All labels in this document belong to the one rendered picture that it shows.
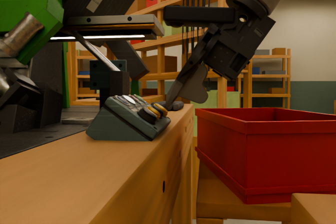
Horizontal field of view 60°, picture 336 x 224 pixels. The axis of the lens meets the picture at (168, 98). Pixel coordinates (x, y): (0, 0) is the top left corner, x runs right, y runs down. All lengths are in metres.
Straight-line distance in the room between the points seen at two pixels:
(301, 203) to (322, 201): 0.02
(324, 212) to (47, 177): 0.25
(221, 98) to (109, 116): 2.71
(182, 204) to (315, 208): 1.08
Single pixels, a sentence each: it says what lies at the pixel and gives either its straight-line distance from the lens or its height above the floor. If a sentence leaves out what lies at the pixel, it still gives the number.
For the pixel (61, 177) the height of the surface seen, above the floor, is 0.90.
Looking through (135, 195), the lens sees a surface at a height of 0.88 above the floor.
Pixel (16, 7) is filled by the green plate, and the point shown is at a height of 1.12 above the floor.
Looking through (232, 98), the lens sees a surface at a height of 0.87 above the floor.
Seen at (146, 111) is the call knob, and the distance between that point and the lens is 0.38.
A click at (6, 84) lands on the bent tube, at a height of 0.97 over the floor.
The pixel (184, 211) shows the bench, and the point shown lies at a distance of 1.39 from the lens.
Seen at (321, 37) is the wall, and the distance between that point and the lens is 10.61.
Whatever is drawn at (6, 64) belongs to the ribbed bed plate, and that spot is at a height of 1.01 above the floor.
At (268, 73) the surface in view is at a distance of 9.33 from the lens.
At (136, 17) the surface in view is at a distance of 0.66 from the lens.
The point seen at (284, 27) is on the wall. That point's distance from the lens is 10.24.
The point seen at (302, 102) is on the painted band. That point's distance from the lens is 10.25.
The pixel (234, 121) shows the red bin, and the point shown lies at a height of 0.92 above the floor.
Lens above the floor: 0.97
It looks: 2 degrees down
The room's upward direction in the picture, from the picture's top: straight up
